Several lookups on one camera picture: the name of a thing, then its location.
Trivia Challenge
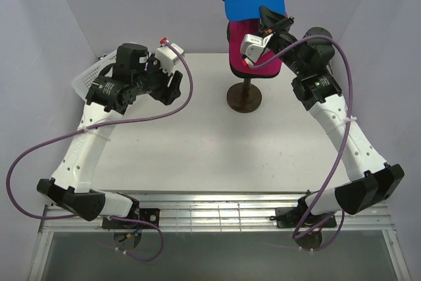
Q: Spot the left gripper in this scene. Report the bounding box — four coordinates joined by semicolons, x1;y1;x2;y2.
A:
132;53;183;105

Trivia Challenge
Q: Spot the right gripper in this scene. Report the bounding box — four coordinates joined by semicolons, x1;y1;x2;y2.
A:
256;4;307;77

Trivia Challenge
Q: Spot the pink cap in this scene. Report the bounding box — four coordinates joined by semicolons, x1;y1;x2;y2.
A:
227;19;282;79

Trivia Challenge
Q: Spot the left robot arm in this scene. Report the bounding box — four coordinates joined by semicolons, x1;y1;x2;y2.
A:
37;39;184;228

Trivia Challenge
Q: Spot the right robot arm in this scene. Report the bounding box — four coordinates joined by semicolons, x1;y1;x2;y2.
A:
259;6;405;226

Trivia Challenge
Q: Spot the brown mannequin stand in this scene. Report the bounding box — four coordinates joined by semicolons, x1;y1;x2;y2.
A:
226;78;262;113

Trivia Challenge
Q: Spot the white plastic basket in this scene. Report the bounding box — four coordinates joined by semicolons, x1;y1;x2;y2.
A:
72;50;116;100

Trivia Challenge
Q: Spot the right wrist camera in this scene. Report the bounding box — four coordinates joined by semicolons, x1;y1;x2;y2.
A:
240;34;274;67

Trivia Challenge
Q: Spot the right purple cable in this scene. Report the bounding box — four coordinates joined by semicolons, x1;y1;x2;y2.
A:
248;38;353;251

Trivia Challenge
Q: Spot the purple cable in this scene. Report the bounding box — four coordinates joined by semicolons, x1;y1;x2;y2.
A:
248;38;353;251
6;42;194;261

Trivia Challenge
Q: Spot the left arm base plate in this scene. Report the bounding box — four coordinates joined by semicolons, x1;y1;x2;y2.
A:
101;208;161;230

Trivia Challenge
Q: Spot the aluminium rail frame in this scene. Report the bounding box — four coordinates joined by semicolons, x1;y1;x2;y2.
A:
28;53;412;281

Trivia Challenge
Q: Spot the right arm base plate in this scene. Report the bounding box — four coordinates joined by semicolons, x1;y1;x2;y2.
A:
269;207;337;228

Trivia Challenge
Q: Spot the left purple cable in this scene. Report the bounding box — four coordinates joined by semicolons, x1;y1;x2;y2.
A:
6;42;194;261

